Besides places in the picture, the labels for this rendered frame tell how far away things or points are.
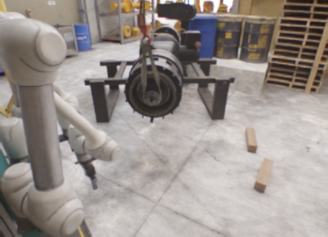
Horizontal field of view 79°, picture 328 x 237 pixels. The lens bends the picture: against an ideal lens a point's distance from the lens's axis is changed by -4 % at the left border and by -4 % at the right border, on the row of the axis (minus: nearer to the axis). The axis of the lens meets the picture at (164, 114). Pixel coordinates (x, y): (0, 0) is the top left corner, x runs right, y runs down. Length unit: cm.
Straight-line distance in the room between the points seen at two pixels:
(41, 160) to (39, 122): 13
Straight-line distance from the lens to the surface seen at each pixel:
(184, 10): 424
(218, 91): 299
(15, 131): 141
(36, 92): 69
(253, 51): 467
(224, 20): 471
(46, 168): 80
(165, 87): 187
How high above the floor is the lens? 159
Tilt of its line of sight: 29 degrees down
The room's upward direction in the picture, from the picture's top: straight up
